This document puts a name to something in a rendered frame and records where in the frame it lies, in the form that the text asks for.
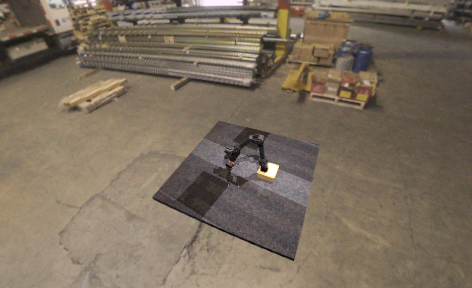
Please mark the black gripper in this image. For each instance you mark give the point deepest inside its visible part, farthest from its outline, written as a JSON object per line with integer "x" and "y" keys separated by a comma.
{"x": 232, "y": 159}

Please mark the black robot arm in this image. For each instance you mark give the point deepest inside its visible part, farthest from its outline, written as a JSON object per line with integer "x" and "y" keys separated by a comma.
{"x": 235, "y": 150}

